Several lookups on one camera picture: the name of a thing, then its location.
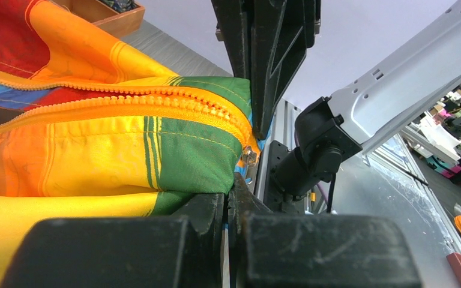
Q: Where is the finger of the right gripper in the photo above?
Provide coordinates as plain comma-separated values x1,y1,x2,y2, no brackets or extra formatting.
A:
211,0,253,79
250,0,321,140

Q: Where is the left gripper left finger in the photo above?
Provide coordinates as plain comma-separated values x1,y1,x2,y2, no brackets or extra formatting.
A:
1,194,225,287

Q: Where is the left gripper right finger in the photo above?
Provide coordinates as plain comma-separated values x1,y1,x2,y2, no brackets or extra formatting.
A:
228,173,421,287

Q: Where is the rainbow striped zip jacket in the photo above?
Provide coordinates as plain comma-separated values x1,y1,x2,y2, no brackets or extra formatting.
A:
0,1,264,283

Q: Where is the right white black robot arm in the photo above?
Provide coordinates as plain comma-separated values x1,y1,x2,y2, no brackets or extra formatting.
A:
212,1,461,202

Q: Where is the orange compartment tray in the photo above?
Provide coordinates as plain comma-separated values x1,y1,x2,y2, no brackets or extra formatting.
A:
53,0,145,38

